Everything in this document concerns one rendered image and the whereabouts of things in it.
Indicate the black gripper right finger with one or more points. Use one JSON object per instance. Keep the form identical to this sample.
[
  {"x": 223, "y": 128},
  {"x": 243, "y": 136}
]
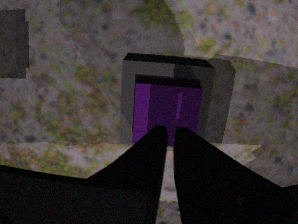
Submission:
[{"x": 212, "y": 188}]

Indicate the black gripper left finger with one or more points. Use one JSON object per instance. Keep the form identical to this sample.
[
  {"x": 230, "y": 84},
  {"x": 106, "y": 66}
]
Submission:
[{"x": 125, "y": 192}]

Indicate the purple button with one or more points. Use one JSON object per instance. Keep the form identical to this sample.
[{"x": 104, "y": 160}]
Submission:
[{"x": 164, "y": 90}]

